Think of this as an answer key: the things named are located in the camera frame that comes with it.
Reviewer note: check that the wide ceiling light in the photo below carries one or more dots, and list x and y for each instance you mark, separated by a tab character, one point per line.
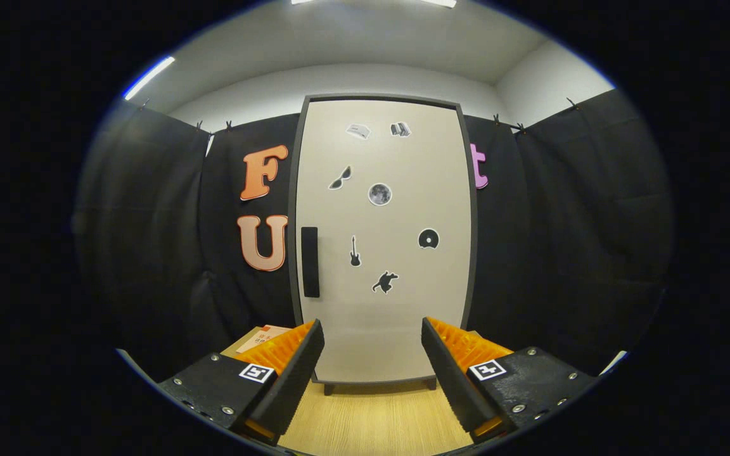
441	2

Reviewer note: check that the narrow ceiling light strip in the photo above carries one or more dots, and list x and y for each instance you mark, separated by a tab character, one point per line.
148	77

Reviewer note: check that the white shoe cabinet door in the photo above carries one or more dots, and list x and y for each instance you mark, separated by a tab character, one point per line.
390	316

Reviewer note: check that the dark grey shoe cabinet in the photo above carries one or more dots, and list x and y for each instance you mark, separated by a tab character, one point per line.
381	97

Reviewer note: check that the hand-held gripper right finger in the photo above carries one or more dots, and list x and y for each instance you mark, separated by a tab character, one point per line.
450	373

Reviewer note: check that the stack of books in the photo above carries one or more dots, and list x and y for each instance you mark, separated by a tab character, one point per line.
260	337

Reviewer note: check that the white sheet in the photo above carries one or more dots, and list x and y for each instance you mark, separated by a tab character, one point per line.
612	362

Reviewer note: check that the black backdrop cloth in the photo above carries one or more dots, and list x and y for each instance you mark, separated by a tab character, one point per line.
561	253

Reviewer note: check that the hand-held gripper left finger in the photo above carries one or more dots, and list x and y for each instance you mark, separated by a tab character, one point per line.
295	373

